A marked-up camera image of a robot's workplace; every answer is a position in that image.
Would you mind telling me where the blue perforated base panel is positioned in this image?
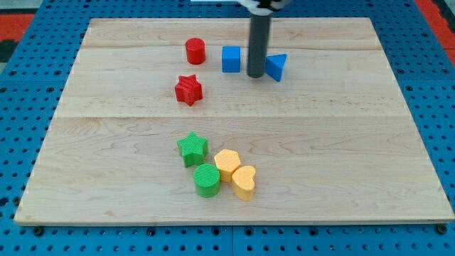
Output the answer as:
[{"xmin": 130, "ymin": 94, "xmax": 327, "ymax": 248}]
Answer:
[{"xmin": 0, "ymin": 0, "xmax": 455, "ymax": 256}]

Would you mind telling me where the blue triangle block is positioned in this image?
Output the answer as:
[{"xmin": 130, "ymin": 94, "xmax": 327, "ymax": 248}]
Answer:
[{"xmin": 265, "ymin": 54, "xmax": 287, "ymax": 82}]

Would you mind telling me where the blue cube block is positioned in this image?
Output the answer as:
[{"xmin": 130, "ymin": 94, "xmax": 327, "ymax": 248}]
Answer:
[{"xmin": 222, "ymin": 46, "xmax": 241, "ymax": 73}]

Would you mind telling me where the yellow heart block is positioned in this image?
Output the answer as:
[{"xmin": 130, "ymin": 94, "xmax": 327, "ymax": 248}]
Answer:
[{"xmin": 232, "ymin": 166, "xmax": 256, "ymax": 201}]

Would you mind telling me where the green cylinder block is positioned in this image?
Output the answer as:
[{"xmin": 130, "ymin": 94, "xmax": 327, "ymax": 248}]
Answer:
[{"xmin": 193, "ymin": 164, "xmax": 220, "ymax": 198}]

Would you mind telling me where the wooden board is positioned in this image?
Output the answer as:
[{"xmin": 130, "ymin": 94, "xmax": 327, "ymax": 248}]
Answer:
[{"xmin": 14, "ymin": 17, "xmax": 455, "ymax": 227}]

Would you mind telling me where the yellow hexagon block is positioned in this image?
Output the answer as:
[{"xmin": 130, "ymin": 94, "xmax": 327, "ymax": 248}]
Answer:
[{"xmin": 214, "ymin": 149, "xmax": 241, "ymax": 183}]

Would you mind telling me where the red cylinder block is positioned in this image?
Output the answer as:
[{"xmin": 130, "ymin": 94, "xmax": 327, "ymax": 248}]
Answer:
[{"xmin": 185, "ymin": 38, "xmax": 205, "ymax": 65}]

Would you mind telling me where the green star block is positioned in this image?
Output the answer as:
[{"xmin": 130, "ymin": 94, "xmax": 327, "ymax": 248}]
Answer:
[{"xmin": 177, "ymin": 132, "xmax": 208, "ymax": 167}]

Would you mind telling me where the red star block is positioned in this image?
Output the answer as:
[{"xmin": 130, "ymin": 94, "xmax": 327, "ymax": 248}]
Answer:
[{"xmin": 174, "ymin": 75, "xmax": 203, "ymax": 107}]

